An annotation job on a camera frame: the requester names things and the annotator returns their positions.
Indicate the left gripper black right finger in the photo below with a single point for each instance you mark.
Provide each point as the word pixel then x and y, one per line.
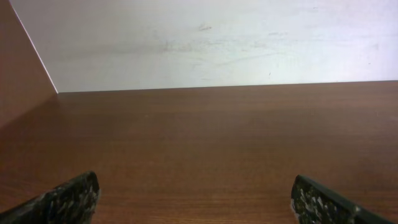
pixel 314 203

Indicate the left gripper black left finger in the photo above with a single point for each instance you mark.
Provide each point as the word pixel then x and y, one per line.
pixel 73 201

